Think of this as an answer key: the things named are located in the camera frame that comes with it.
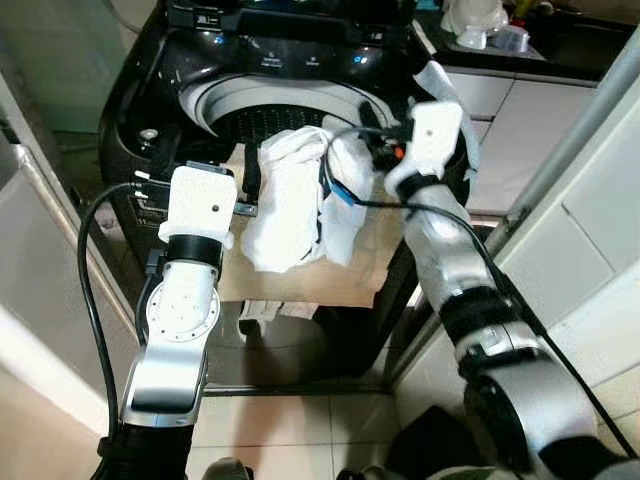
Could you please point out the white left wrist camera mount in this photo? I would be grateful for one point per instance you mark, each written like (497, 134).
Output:
(200, 205)

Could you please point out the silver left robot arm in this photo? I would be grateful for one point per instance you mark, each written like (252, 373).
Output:
(180, 320)

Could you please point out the sliding glass door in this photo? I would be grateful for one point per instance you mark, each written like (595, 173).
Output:
(50, 260)

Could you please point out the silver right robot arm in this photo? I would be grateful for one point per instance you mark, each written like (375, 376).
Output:
(450, 250)

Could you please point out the robot leg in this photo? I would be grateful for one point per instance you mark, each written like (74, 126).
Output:
(228, 470)
(365, 473)

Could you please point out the robot right leg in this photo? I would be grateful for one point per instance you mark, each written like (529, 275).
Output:
(365, 473)

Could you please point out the white drawer cabinet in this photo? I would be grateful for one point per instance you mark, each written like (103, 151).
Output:
(530, 130)

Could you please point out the robot left leg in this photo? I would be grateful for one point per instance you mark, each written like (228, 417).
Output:
(228, 470)

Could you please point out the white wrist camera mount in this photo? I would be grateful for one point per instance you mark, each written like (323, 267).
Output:
(435, 140)
(200, 205)

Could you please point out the black top-load washing machine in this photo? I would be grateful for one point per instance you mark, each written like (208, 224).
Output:
(140, 100)

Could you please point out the small clear cup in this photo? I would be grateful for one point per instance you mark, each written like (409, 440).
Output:
(512, 42)

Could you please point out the white cabinet door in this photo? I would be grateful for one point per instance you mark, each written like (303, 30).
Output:
(590, 200)

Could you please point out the white garment with black print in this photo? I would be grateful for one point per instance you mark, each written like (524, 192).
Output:
(285, 200)

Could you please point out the white paper tag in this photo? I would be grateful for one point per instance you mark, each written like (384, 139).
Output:
(257, 311)
(300, 310)

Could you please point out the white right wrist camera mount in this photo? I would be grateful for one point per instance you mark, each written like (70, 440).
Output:
(435, 140)

